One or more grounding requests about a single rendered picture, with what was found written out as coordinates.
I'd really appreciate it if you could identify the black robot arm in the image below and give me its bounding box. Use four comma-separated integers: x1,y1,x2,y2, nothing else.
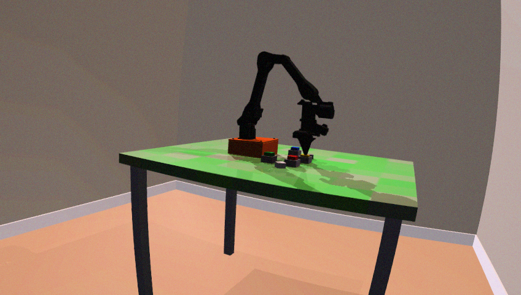
237,52,334,140

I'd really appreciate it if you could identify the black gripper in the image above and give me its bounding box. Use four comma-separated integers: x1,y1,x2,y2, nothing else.
292,116,320,155

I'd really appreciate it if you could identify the blue button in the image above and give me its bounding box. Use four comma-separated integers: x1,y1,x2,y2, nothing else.
288,147,301,156

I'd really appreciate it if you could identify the green button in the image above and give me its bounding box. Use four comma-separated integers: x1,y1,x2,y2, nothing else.
260,151,277,163

